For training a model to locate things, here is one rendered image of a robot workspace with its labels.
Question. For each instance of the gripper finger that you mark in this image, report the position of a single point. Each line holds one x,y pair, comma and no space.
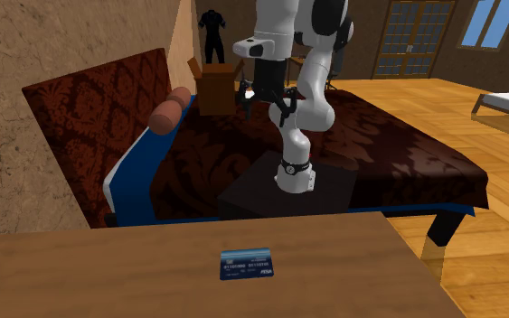
290,99
247,98

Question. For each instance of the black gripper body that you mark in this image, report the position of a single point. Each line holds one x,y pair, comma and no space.
270,75

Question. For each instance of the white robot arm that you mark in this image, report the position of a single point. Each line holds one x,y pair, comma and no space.
313,83

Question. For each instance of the open brown cardboard box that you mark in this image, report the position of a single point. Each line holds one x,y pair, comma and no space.
216,90

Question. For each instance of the brown bolster pillow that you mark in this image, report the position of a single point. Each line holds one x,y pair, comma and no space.
165,118
180,96

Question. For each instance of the black suit on mannequin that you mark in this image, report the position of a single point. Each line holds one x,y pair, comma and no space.
212,31

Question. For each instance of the dark robot stand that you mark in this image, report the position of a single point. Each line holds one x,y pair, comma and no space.
254,193

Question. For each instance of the dark red patterned bed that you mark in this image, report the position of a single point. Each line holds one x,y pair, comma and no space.
386,145

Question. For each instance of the wooden glazed double door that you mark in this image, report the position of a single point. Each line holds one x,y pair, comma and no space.
412,39

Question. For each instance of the blue bank card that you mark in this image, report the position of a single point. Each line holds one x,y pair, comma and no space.
246,264

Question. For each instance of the wooden framed window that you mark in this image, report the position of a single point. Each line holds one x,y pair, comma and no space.
492,24

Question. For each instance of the low wooden bed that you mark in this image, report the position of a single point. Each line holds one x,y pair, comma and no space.
507,105

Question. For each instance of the brown wooden table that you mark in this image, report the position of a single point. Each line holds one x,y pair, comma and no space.
104,277

